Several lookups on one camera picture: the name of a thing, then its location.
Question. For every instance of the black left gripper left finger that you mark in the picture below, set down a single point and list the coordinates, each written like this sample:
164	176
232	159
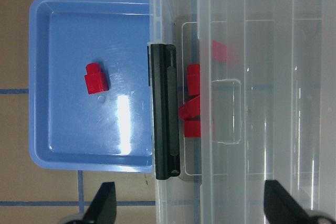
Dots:
103	208

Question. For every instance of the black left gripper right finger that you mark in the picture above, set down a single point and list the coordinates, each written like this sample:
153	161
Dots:
280	207

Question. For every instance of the red block from tray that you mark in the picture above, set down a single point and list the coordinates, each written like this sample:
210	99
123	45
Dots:
95	78

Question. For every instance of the clear plastic box lid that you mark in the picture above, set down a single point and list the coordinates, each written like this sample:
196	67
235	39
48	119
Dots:
267	98

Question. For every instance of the red block low in box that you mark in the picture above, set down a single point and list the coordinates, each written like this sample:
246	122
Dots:
196	128

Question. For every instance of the red block tilted in box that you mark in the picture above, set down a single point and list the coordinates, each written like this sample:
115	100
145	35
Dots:
190	109

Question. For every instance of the clear plastic storage box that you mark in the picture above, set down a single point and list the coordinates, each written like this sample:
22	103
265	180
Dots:
181	103

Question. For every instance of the red block upright in box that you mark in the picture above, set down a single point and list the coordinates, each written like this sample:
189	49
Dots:
193	79

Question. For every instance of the red block far in box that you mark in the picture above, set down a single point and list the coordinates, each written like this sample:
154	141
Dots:
219	51

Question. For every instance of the blue plastic tray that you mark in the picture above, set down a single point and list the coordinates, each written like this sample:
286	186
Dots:
89	95

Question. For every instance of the black box latch handle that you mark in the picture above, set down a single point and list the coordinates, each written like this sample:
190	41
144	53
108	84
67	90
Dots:
163	83

